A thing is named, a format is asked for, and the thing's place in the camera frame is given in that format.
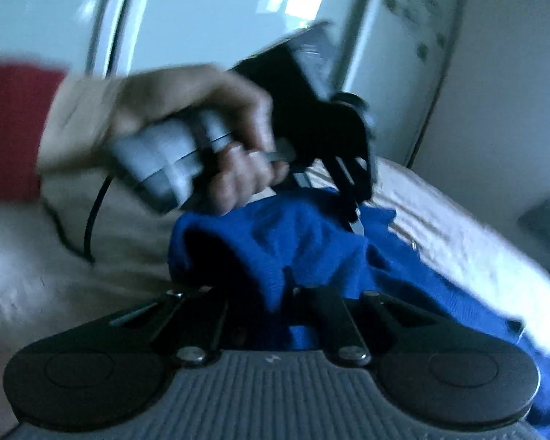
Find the person's left forearm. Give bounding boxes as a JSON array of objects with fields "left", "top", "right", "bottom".
[{"left": 0, "top": 62, "right": 125, "bottom": 203}]

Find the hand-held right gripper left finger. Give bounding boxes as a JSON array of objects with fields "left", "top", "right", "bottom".
[{"left": 109, "top": 285, "right": 231, "bottom": 368}]

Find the blue beaded sweater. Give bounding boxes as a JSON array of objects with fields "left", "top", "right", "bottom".
[{"left": 169, "top": 186, "right": 550, "bottom": 440}]

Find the person's left hand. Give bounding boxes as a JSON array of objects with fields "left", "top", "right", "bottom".
[{"left": 114, "top": 65, "right": 290, "bottom": 217}]

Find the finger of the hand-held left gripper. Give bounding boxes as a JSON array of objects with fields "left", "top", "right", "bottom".
[{"left": 324, "top": 152, "right": 379, "bottom": 237}]

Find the black cable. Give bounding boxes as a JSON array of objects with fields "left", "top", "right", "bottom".
[{"left": 41, "top": 178, "right": 114, "bottom": 264}]

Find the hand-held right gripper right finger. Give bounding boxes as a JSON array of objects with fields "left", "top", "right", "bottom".
[{"left": 292, "top": 285, "right": 446, "bottom": 368}]

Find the white glass-door wardrobe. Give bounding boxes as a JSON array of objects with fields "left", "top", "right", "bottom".
[{"left": 0, "top": 0, "right": 470, "bottom": 168}]

